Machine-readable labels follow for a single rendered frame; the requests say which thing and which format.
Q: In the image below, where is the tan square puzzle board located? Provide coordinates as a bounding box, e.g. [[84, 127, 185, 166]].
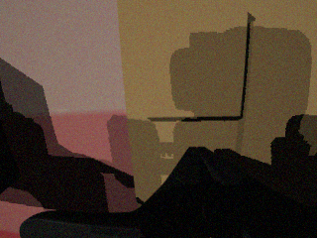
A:
[[118, 0, 317, 209]]

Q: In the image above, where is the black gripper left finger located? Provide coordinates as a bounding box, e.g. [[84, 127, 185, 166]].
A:
[[19, 147, 211, 238]]

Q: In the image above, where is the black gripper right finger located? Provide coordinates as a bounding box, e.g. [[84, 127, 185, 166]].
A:
[[197, 147, 317, 238]]

